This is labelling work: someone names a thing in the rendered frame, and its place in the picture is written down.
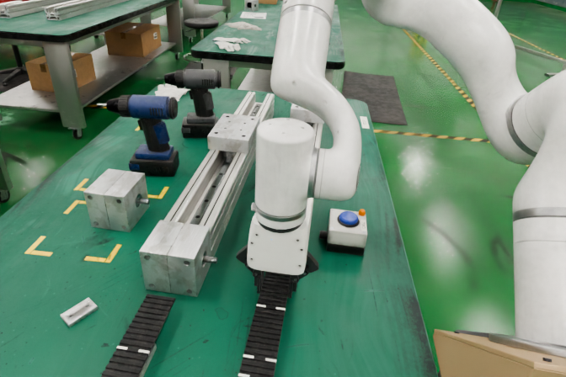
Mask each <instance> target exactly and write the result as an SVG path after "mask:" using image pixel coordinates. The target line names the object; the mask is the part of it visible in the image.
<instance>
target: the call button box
mask: <svg viewBox="0 0 566 377"><path fill-rule="evenodd" d="M344 211H349V210H336V209H331V210H330V213H329V219H328V231H320V235H319V238H320V239H327V246H326V250H327V251H328V252H339V253H346V254H352V255H358V256H363V254H364V251H365V245H366V238H367V228H366V215H365V216H360V215H358V213H359V212H356V211H351V212H354V213H355V214H357V216H358V221H357V223H356V224H354V225H346V224H344V223H343V222H341V221H340V219H339V215H340V213H342V212H344Z"/></svg>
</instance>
